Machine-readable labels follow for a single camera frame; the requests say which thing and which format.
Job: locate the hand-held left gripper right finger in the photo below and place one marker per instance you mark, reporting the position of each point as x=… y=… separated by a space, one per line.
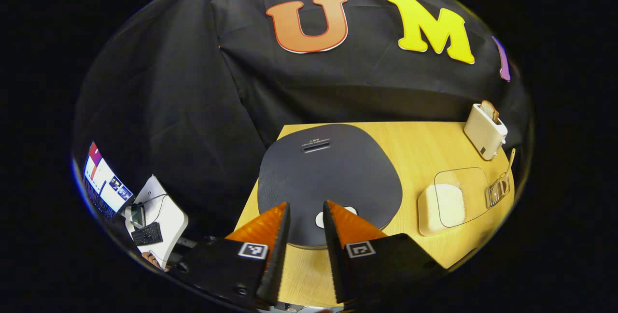
x=335 y=264

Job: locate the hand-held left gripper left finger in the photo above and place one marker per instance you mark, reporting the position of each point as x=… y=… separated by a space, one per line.
x=280 y=264

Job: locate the black and silver rice cooker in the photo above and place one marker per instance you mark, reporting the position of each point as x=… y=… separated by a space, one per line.
x=338 y=173

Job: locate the wooden spoon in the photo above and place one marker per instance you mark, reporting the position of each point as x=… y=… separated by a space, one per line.
x=509 y=163

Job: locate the white side table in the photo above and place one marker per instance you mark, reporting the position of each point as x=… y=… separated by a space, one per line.
x=169 y=216

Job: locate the black keyboard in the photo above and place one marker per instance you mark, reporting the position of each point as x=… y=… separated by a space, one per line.
x=147 y=234

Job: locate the grey desk device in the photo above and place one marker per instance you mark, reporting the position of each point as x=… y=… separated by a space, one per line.
x=137 y=216

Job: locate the clear plastic container lid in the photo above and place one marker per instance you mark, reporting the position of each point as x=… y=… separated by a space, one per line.
x=475 y=187

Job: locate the computer monitor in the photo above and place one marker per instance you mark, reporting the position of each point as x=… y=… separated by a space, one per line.
x=104 y=182

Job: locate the white toaster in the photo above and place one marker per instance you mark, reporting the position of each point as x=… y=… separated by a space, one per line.
x=483 y=132

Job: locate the bread slice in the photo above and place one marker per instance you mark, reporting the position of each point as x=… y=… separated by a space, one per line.
x=490 y=110

